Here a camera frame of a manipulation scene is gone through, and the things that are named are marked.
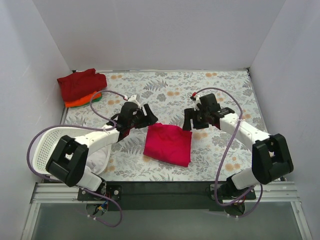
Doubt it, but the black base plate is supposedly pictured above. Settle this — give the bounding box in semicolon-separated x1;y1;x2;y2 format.
77;181;257;213

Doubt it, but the pink t shirt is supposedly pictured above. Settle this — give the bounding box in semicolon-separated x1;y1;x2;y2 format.
143;123;192;168

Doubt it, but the floral tablecloth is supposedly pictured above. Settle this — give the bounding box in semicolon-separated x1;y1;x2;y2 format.
62;71;266;181

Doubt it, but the aluminium frame rail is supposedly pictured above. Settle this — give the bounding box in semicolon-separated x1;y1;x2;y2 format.
22;181;312;240

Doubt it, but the dark red folded shirt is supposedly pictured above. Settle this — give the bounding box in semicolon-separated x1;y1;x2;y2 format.
57;68;107;102

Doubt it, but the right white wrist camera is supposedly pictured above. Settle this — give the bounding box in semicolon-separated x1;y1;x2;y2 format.
190;92;203;111

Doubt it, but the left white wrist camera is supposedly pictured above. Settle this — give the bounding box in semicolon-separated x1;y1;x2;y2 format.
124;94;141;107

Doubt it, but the white garment in basket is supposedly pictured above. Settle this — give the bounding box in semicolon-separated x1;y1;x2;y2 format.
86;147;111;175

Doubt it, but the white plastic laundry basket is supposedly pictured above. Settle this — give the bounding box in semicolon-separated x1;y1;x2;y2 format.
32;125;119;175

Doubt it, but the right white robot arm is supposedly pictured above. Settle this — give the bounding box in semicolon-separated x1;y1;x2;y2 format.
183;93;294;199

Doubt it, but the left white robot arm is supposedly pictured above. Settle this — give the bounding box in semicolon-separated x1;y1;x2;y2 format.
45;101;158;200

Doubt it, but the green folded shirt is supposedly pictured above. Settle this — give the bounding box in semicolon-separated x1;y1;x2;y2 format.
92;93;103;102

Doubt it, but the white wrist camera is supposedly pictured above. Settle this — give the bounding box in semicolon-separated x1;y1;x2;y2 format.
124;94;141;107
190;92;203;111

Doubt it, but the orange folded shirt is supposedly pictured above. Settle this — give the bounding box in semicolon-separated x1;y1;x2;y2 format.
64;91;98;108

